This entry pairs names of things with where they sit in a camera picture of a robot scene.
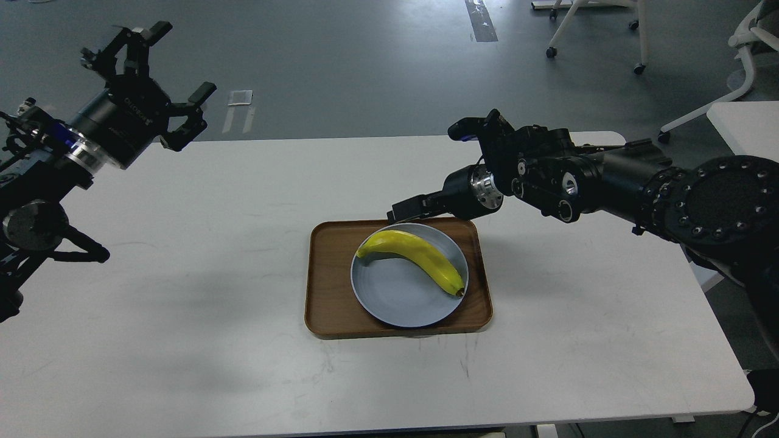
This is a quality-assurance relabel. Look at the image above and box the light blue plate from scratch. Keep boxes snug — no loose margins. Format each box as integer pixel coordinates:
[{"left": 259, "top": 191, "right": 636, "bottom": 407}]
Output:
[{"left": 351, "top": 223, "right": 469, "bottom": 328}]

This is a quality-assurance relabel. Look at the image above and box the white side table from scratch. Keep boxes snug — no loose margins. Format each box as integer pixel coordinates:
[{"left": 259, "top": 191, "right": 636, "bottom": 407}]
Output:
[{"left": 691, "top": 100, "right": 779, "bottom": 293}]

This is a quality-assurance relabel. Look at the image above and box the brown wooden tray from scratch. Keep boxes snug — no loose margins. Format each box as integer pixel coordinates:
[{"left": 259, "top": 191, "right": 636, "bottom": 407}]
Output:
[{"left": 304, "top": 217, "right": 493, "bottom": 339}]

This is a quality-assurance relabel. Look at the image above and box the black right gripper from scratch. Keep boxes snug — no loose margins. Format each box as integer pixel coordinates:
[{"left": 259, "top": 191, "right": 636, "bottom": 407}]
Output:
[{"left": 386, "top": 165, "right": 504, "bottom": 224}]

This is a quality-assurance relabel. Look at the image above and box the white rolling chair frame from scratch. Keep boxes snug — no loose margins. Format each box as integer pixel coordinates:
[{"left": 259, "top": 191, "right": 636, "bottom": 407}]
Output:
[{"left": 531, "top": 0, "right": 648, "bottom": 75}]

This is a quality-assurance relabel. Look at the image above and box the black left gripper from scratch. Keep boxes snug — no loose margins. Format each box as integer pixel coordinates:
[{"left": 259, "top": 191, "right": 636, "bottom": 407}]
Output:
[{"left": 68, "top": 21, "right": 217, "bottom": 169}]

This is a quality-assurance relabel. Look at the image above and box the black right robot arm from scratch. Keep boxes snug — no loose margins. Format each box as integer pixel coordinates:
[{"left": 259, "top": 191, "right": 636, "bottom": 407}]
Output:
[{"left": 387, "top": 109, "right": 778, "bottom": 352}]

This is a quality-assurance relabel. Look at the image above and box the white office chair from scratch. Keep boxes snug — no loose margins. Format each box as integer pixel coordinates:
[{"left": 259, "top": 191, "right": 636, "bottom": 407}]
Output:
[{"left": 658, "top": 0, "right": 779, "bottom": 144}]

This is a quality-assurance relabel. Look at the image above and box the yellow banana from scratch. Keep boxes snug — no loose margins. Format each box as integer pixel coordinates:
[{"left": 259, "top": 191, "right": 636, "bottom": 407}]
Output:
[{"left": 355, "top": 229, "right": 466, "bottom": 297}]

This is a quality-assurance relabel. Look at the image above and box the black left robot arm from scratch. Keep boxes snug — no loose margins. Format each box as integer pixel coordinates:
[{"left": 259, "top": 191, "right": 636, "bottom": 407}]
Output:
[{"left": 1, "top": 21, "right": 217, "bottom": 321}]

